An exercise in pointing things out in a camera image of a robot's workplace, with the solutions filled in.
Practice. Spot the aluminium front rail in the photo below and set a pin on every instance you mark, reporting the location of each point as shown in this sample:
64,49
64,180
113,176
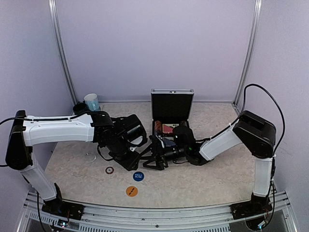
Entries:
102,218

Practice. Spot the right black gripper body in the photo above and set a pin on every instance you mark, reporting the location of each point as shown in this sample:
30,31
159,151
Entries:
171,154

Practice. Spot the left aluminium post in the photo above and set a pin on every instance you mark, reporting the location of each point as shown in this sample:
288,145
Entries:
61,50

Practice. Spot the clear round disc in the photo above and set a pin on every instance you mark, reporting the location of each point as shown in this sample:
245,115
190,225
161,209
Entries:
89,157

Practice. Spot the red yellow chip row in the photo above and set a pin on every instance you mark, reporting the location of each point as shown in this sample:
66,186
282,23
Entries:
158,126

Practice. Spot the light blue mug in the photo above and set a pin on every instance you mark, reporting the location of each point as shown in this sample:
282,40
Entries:
91,100

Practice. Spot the black triangular dealer button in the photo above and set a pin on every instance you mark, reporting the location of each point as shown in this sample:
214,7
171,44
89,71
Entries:
152,164

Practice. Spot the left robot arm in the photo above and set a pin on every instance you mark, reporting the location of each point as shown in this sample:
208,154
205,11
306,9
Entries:
28,131

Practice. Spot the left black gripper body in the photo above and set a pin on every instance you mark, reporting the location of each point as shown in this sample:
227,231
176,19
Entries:
118,153

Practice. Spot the aluminium poker case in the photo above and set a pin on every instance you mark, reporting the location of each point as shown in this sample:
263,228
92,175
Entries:
170,106

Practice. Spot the right aluminium post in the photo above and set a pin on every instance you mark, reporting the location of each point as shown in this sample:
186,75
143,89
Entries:
250,49

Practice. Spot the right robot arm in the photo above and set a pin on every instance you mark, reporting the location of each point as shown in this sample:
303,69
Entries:
255,133

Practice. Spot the red playing card deck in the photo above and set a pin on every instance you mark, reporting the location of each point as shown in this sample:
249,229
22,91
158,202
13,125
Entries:
168,128

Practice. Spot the dark green mug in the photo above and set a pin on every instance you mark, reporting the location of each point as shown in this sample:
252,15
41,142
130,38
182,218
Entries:
80,108

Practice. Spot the blue small blind button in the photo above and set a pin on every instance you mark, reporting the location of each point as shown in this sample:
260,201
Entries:
138,176

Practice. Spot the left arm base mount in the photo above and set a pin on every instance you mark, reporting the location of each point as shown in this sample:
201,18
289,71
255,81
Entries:
64,209

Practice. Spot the orange big blind button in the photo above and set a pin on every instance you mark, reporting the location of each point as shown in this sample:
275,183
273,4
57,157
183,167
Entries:
131,191

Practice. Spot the aluminium post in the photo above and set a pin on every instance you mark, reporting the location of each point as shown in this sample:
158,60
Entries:
250,49
61,50

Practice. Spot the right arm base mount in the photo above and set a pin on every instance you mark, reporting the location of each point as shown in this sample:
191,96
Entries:
248,209

